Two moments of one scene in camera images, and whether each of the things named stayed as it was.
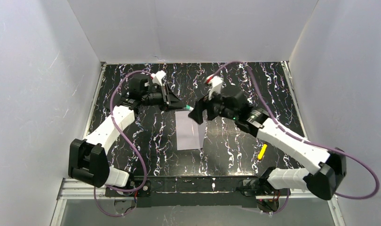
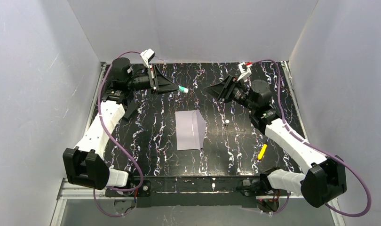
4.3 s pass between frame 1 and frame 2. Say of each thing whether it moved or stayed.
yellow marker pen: stayed
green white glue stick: moved
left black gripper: moved
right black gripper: moved
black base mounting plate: stayed
